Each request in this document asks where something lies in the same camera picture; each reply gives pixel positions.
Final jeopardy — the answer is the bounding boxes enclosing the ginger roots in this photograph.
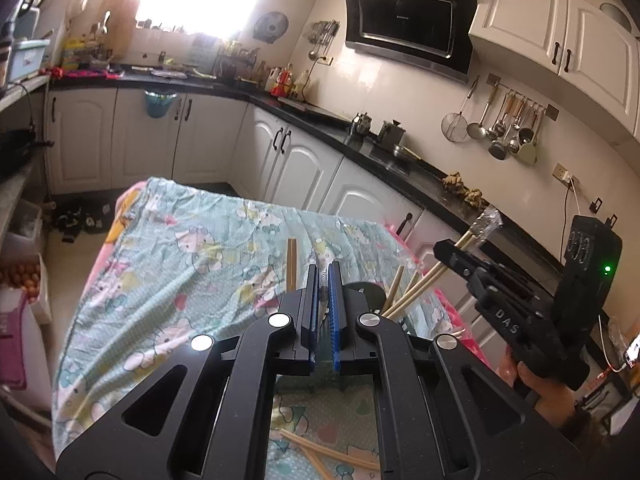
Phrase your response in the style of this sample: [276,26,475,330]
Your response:
[442,171,486,208]

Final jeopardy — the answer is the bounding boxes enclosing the white charging cable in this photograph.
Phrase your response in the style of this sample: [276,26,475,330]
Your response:
[562,177,586,261]

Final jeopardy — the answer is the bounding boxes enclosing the steel mesh strainer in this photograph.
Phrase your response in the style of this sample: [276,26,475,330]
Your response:
[441,76,481,143]

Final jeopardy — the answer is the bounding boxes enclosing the black kitchen countertop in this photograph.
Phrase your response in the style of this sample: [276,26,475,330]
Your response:
[47,62,608,321]

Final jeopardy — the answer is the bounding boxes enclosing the black range hood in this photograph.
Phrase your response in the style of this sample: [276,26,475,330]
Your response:
[340,0,478,83]

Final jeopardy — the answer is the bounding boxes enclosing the white lower kitchen cabinets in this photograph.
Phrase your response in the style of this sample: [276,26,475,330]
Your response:
[47,85,501,356]

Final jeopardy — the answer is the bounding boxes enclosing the group of condiment bottles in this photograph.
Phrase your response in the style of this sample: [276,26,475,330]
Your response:
[255,60,311,101]

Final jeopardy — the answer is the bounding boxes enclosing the black frying pan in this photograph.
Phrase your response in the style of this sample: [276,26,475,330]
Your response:
[0,130,55,171]

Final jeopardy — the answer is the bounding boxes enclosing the bare bamboo chopstick pair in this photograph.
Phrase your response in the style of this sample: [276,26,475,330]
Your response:
[286,238,299,292]
[386,265,406,313]

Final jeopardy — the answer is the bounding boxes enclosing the cartoon cat printed tablecloth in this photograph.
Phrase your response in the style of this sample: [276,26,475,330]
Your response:
[50,176,488,480]

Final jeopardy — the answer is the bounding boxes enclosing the white upper kitchen cabinets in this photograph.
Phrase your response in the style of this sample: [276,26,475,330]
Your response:
[469,0,640,141]

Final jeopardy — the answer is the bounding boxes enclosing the steel pot with lid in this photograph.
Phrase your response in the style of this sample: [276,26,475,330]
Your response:
[376,120,406,148]

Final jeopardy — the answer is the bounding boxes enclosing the pile of bamboo chopsticks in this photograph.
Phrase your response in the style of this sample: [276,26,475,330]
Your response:
[277,427,381,480]

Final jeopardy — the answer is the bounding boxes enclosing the person's right forearm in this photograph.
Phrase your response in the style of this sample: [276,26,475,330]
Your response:
[555,395,616,441]

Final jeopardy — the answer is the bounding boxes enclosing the wooden cutting board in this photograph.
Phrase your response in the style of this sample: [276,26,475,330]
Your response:
[97,0,138,56]

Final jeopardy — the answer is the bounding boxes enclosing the dark shoes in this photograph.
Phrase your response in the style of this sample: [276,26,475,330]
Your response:
[55,200,113,236]

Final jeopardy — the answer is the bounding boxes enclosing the white kitchen cabinets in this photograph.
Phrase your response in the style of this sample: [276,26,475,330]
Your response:
[469,0,640,141]
[47,85,501,356]

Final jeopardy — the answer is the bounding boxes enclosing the person's right hand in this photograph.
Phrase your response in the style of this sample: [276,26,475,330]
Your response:
[500,347,578,428]

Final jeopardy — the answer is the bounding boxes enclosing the blue plastic bin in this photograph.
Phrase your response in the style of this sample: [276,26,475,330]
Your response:
[10,37,53,81]

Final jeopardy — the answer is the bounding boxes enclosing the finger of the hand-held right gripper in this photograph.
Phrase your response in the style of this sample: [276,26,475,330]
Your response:
[462,250,533,298]
[432,239,488,286]

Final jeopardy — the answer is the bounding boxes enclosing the blue hanging bag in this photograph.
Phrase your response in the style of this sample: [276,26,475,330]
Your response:
[144,89,178,120]

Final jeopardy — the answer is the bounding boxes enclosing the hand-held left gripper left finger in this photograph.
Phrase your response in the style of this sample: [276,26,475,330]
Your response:
[55,262,321,480]

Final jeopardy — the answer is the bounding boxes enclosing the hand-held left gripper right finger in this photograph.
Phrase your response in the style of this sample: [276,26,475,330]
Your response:
[328,260,588,480]

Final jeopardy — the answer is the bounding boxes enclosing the brown eggs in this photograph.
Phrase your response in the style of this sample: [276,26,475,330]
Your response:
[0,255,41,306]

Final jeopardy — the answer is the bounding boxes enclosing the small hanging utensil rack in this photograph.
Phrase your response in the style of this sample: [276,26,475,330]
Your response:
[307,20,341,61]

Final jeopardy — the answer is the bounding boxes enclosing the small steel kettle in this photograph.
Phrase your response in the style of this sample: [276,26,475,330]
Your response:
[348,111,372,137]

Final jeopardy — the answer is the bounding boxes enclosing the row of hanging steel utensils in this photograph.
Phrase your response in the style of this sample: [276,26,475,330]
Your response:
[467,82,543,167]

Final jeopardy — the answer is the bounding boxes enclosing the round wall exhaust fan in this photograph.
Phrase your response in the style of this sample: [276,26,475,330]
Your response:
[252,11,290,43]

